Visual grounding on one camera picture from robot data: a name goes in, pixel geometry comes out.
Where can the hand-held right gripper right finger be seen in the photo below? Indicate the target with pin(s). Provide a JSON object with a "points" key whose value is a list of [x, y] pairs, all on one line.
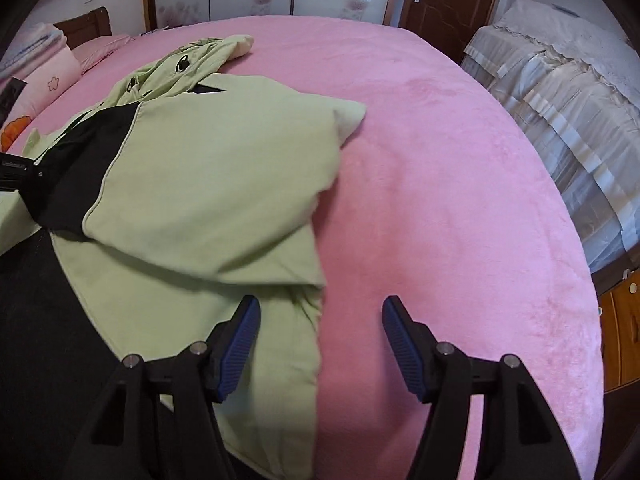
{"points": [[402, 347]]}

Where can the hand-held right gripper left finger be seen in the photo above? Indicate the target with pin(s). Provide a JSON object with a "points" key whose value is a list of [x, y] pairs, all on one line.
{"points": [[239, 347]]}

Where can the green and black hoodie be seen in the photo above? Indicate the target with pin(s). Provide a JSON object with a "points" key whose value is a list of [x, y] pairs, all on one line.
{"points": [[200, 185]]}

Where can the pink flower print pillow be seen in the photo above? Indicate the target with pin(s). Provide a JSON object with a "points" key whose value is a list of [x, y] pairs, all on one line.
{"points": [[47, 82]]}

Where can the folded striped blankets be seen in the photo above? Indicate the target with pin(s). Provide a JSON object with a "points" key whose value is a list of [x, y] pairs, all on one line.
{"points": [[27, 47]]}

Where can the pink ruffled pillow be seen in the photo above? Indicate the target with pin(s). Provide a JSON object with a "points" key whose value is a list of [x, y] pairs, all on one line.
{"points": [[97, 52]]}

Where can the dark wooden headboard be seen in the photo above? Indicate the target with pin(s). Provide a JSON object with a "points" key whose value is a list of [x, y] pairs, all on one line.
{"points": [[82, 25]]}

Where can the pink fleece blanket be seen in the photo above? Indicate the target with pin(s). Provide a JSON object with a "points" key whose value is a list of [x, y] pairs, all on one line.
{"points": [[450, 185]]}

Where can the wooden drawer cabinet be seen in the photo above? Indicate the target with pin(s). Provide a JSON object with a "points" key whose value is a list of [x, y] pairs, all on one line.
{"points": [[622, 330]]}

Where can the brown wooden door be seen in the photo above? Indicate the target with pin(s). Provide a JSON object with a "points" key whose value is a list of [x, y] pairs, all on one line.
{"points": [[450, 5]]}

